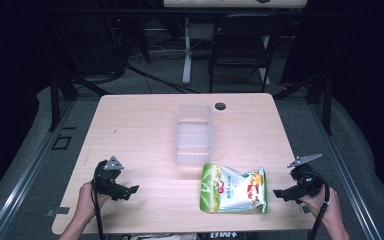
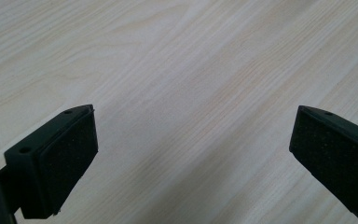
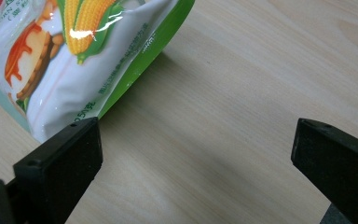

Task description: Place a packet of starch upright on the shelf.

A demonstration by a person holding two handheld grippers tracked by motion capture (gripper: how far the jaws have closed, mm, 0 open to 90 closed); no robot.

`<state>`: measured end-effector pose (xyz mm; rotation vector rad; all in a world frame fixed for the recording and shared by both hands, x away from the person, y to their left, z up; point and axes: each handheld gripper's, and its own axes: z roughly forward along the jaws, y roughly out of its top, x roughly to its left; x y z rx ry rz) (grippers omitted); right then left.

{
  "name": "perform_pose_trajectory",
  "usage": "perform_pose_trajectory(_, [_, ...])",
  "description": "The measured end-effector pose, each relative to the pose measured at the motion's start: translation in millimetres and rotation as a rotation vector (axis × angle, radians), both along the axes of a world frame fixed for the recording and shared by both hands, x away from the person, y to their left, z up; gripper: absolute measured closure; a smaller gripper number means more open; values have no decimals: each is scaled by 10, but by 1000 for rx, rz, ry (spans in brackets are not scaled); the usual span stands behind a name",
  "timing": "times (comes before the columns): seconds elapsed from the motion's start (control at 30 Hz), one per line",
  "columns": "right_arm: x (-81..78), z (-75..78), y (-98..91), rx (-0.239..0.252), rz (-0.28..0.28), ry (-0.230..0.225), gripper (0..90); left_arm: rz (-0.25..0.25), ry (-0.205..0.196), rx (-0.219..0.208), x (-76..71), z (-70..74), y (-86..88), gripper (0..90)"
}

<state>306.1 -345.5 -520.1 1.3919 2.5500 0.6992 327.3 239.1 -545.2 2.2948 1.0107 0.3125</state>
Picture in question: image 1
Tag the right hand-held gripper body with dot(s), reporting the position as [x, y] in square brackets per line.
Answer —
[306, 185]

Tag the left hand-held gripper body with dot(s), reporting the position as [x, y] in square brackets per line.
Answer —
[108, 181]

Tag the person's left hand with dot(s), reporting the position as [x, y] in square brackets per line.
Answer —
[87, 201]

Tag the person's right hand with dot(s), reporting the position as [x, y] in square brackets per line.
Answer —
[326, 206]

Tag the green and white snack bag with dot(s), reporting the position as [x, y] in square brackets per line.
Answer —
[233, 190]

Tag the clear plastic container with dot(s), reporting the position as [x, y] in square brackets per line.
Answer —
[193, 136]

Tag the black metal stand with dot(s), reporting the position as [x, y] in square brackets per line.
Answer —
[55, 100]
[326, 100]

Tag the white desk leg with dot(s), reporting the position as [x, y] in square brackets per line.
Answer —
[187, 50]

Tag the black chair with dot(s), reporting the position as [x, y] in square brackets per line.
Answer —
[243, 43]

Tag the white desk top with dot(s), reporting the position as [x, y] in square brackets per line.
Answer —
[233, 3]

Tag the metal floor rail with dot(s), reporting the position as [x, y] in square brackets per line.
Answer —
[20, 186]
[346, 180]

